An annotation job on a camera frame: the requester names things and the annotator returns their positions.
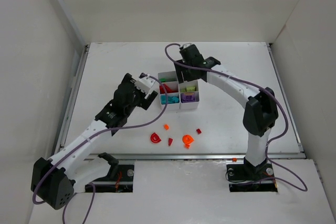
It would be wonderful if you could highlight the teal square lego brick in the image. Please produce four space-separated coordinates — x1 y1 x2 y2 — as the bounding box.
169 97 180 103

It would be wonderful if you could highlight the left clear divided container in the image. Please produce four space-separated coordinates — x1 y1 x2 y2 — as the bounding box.
157 71 181 111

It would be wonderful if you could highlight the orange round lego piece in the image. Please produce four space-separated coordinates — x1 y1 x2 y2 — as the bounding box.
182 135 194 145

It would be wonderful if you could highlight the light green curved lego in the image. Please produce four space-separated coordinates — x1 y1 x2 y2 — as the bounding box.
185 86 197 92

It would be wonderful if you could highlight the red arch duplo brick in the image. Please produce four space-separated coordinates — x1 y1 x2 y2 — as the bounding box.
159 84 177 94

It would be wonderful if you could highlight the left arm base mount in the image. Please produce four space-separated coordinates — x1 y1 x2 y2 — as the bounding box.
92 153 135 193

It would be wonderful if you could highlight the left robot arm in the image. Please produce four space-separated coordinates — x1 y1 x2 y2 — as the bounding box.
31 73 159 210

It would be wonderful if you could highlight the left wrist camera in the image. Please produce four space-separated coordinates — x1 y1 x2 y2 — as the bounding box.
134 73 156 98

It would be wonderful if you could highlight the purple lego brick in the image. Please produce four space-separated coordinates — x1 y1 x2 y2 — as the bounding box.
181 92 196 103

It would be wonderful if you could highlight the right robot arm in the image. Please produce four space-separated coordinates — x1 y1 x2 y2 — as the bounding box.
174 43 278 167

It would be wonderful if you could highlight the right clear divided container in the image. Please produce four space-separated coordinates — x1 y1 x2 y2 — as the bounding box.
178 80 200 110

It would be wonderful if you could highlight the red slope lego piece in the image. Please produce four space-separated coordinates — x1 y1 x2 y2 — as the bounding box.
168 138 173 146

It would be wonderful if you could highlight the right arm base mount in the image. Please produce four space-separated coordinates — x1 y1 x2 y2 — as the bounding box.
225 160 278 193

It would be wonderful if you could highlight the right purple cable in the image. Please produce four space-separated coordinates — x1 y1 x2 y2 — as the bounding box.
164 43 308 193

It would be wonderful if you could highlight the teal curved lego brick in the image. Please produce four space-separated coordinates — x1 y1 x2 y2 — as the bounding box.
160 95 174 105

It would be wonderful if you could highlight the metal table rail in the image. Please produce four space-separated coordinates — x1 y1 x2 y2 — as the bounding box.
57 152 305 161

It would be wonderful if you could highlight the red horseshoe lego piece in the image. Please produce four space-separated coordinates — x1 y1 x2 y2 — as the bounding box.
150 133 161 144

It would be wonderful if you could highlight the clear divided container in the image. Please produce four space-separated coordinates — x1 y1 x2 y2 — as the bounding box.
157 71 181 111
178 80 200 110

